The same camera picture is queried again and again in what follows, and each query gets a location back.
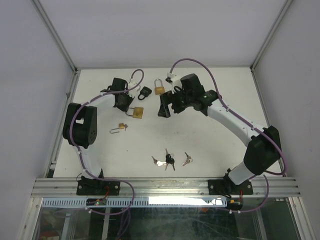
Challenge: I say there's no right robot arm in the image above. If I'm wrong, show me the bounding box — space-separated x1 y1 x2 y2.
158 73 281 195

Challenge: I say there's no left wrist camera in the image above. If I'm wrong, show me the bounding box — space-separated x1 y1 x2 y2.
127 77 141 99

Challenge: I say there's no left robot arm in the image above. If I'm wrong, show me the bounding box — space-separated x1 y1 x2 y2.
62 77 137 195

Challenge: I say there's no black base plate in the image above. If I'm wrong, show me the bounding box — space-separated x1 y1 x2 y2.
207 179 254 198
76 176 121 197

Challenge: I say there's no white slotted cable duct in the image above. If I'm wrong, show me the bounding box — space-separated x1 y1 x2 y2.
42 196 227 209

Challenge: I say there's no medium brass padlock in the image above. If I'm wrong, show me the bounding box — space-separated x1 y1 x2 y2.
125 107 144 119

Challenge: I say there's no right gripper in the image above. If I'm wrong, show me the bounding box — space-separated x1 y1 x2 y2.
158 85 194 118

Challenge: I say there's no silver key set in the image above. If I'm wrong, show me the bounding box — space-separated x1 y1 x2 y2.
182 152 193 167
152 156 167 167

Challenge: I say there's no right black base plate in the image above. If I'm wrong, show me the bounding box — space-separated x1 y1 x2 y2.
207 179 254 198

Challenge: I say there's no black padlock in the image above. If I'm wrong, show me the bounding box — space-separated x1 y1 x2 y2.
137 86 152 101

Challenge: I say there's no purple cable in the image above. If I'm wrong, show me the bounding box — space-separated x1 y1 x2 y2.
69 68 145 240
170 58 289 215

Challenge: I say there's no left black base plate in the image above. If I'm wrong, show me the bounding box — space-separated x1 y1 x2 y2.
76 176 121 197

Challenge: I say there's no aluminium mounting rail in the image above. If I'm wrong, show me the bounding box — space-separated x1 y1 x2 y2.
31 176 301 198

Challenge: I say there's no small brass padlock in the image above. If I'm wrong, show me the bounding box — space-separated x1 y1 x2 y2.
109 123 125 134

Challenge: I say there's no black headed key set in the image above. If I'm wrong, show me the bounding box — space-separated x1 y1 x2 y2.
165 149 176 171

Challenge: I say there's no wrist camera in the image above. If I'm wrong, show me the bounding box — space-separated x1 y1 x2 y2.
165 72 182 93
127 77 141 99

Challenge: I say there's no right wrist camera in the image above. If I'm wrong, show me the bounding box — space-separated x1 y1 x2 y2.
165 72 182 93

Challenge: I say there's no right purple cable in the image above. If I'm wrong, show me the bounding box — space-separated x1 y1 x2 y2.
170 58 289 215

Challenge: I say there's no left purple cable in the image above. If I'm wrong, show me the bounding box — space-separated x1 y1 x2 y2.
69 68 145 240

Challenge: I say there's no tall brass padlock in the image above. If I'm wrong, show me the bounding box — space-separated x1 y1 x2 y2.
154 78 165 95

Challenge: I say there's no right silver key set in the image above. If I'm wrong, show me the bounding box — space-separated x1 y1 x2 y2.
182 152 193 167

